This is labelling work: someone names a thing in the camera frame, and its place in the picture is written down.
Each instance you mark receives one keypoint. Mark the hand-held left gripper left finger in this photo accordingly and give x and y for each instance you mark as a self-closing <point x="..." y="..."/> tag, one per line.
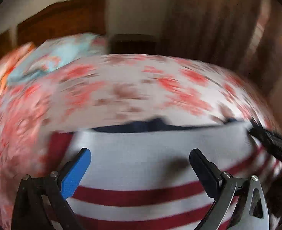
<point x="75" y="172"/>

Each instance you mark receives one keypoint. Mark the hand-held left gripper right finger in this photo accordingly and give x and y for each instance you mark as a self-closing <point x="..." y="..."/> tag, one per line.
<point x="204" y="172"/>

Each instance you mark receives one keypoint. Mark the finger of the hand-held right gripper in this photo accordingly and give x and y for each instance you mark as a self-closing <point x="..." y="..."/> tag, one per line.
<point x="270" y="140"/>

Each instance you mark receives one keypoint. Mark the red white striped sweater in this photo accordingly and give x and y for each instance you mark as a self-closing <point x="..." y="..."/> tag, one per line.
<point x="141" y="148"/>

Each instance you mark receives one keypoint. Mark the bed with floral sheet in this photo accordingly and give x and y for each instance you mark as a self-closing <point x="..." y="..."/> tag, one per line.
<point x="131" y="83"/>

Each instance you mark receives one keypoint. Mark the light blue floral pillow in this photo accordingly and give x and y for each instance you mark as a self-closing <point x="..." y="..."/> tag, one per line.
<point x="59" y="52"/>

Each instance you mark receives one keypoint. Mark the floral pink pillow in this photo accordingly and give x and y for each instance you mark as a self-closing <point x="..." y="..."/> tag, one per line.
<point x="16" y="62"/>

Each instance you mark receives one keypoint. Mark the dark wooden nightstand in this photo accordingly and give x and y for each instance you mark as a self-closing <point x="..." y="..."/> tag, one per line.
<point x="133" y="44"/>

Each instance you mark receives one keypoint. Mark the large carved wooden headboard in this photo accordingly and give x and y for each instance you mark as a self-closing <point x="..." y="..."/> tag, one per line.
<point x="66" y="16"/>

